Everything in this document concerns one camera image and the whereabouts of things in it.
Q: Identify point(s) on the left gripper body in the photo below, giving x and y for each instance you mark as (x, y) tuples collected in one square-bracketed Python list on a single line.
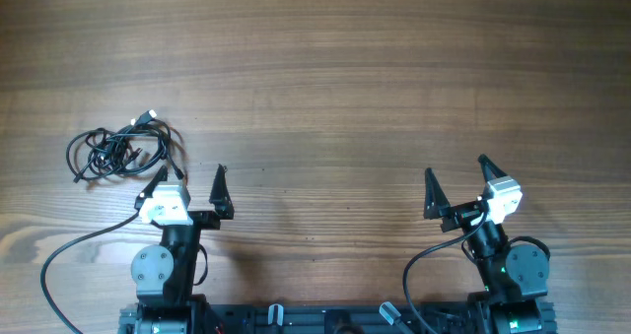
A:
[(201, 221)]

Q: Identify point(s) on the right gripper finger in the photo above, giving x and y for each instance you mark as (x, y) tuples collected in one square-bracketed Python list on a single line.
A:
[(489, 170), (436, 204)]

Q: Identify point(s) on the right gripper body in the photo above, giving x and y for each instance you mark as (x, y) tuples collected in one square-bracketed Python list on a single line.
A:
[(463, 212)]

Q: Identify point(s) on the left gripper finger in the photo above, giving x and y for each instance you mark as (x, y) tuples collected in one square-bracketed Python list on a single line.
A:
[(220, 197), (147, 192)]

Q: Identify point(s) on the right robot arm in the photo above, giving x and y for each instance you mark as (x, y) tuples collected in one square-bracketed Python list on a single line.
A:
[(514, 271)]

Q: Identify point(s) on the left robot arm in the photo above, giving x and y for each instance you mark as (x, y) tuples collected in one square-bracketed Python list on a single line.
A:
[(164, 274)]

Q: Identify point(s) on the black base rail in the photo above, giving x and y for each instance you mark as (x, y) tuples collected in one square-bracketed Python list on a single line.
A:
[(340, 319)]

